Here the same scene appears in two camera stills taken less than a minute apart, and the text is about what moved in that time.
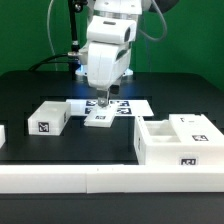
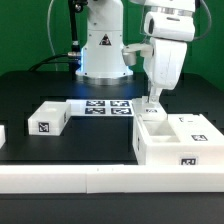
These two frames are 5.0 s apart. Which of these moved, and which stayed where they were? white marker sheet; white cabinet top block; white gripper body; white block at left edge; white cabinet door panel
Moved: white cabinet door panel; white gripper body
Stayed: white marker sheet; white block at left edge; white cabinet top block
